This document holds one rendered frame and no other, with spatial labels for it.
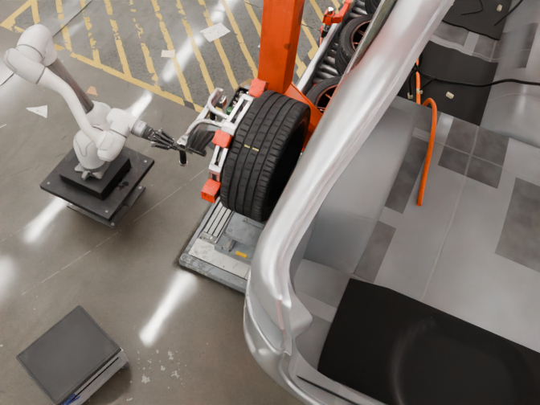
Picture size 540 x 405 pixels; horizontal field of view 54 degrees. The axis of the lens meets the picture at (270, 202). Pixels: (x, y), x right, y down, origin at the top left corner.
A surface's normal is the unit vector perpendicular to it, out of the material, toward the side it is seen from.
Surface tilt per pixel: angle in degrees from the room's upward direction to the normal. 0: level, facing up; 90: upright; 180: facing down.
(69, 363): 0
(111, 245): 0
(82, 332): 0
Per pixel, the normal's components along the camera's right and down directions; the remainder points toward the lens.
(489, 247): -0.07, -0.20
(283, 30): -0.40, 0.76
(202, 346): 0.07, -0.52
